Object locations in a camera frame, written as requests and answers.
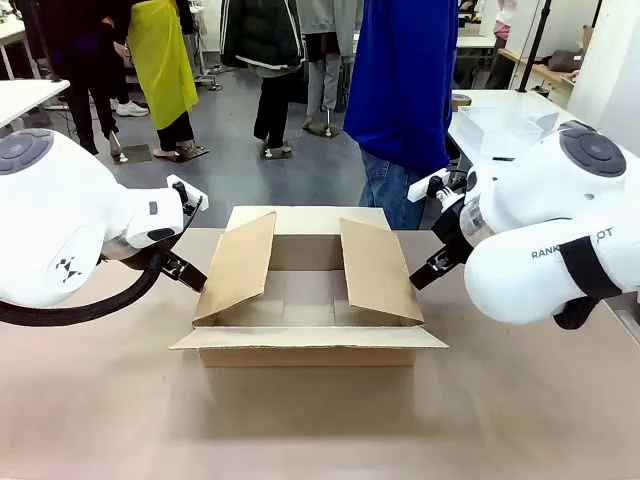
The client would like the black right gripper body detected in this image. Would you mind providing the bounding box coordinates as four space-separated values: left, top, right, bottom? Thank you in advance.
430 199 476 266

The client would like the brown cardboard box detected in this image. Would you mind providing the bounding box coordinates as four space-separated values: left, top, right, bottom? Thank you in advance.
168 204 450 369

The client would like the clear plastic container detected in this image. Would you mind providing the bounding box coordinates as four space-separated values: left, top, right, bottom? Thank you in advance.
457 104 561 161

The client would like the white side table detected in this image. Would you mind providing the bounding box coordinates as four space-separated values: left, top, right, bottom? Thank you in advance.
447 88 576 176

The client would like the person in blue hoodie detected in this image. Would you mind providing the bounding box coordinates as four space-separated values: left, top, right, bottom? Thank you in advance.
343 0 461 230

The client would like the wooden background table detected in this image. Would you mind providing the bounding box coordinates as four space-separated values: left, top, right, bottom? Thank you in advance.
499 47 576 91

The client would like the white background table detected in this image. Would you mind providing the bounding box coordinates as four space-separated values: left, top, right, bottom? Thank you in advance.
454 34 499 51

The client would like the black stand pole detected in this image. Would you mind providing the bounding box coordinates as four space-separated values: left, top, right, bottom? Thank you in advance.
517 0 554 94

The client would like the brown bag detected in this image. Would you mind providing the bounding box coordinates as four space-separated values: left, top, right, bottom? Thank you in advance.
547 48 586 74

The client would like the person in pink top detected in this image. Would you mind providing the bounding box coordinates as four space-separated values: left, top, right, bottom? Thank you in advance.
487 0 519 89

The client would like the person in yellow apron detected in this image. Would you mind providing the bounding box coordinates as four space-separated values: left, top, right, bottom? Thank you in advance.
127 0 201 161

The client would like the person in grey hoodie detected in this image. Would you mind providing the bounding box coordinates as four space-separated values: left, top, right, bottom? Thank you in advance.
299 0 359 136

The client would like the person in black clothes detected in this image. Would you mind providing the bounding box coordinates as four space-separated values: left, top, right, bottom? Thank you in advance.
29 0 131 156

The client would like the person in black striped jacket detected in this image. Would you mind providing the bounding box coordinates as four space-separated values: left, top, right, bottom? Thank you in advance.
219 0 306 156

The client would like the white desk with legs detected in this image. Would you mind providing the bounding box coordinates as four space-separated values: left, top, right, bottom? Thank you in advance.
0 19 32 81

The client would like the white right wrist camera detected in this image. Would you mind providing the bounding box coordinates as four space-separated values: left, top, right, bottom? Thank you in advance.
407 168 469 207

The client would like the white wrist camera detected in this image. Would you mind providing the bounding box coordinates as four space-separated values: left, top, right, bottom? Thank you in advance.
407 168 469 207
166 173 209 217

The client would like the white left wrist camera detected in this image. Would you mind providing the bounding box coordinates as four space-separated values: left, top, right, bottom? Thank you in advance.
166 173 209 217

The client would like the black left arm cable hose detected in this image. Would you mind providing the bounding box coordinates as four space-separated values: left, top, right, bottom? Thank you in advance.
0 248 169 327

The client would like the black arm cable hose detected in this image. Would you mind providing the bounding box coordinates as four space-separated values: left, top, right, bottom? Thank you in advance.
552 294 599 331
0 248 169 327

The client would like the dark floor base plate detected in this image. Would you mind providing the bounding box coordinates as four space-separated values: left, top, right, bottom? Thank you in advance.
258 143 294 161
302 119 344 139
152 142 210 164
112 143 154 164

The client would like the black arm strap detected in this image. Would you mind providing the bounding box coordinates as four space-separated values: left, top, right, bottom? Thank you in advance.
559 237 624 301

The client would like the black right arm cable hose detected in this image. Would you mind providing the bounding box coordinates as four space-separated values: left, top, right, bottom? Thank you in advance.
552 294 599 331

